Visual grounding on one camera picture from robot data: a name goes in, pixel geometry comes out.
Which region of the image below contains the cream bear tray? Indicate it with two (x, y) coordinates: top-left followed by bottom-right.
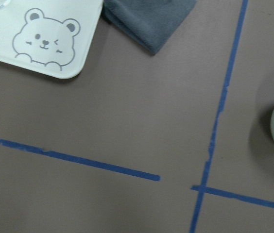
(0, 0), (103, 79)

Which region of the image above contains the grey folded cloth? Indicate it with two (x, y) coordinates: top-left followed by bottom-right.
(103, 0), (197, 55)

